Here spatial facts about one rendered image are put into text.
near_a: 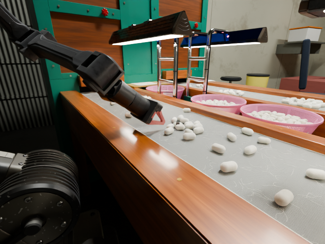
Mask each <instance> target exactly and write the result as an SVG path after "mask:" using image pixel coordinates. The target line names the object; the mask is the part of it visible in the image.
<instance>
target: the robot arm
mask: <svg viewBox="0 0 325 244"><path fill-rule="evenodd" d="M0 25H1V26H2V28H3V29H4V30H5V31H6V33H7V34H8V36H9V37H10V39H9V40H10V41H11V42H12V43H14V44H15V45H16V46H18V47H19V49H18V51H19V52H20V53H21V54H22V55H23V56H25V57H26V58H27V59H29V60H31V61H32V62H35V61H36V60H37V59H38V58H40V59H48V60H50V61H52V62H54V63H57V64H59V65H61V66H63V67H65V68H67V69H69V70H71V71H73V72H75V73H77V74H79V75H80V76H81V77H82V78H83V81H82V82H83V83H84V84H85V85H86V86H87V87H88V88H89V89H90V90H91V91H92V92H97V93H98V94H99V96H100V97H101V98H102V99H103V100H106V101H109V102H113V103H117V104H119V105H120V106H122V107H124V108H126V109H127V110H128V111H130V114H131V115H132V116H134V117H135V118H137V119H138V120H140V121H142V122H144V123H146V124H148V125H164V123H165V119H164V117H163V114H162V108H163V106H162V105H161V104H160V103H158V102H156V101H153V100H150V99H147V98H145V97H143V96H142V95H141V94H139V93H138V92H136V91H135V90H134V89H133V88H131V87H130V86H129V85H127V84H126V83H125V82H123V81H122V80H121V79H120V78H121V77H122V76H123V75H124V74H125V72H124V71H123V70H122V69H121V67H120V66H119V65H118V64H117V63H116V61H115V60H114V59H113V58H112V57H110V56H108V55H106V54H104V53H101V52H98V51H94V52H92V51H82V50H77V49H74V48H72V47H69V46H65V45H63V44H60V43H57V40H56V39H55V37H54V36H53V35H52V34H51V33H50V32H49V31H46V30H41V31H38V30H35V29H32V28H29V27H28V26H26V25H25V24H23V23H22V22H21V21H19V20H18V19H17V18H16V17H15V16H14V15H13V14H12V13H11V12H10V11H9V10H8V9H7V8H6V7H5V6H4V5H3V4H2V3H1V2H0ZM155 114H157V115H158V117H159V118H160V121H155V120H152V119H153V117H154V116H155Z"/></svg>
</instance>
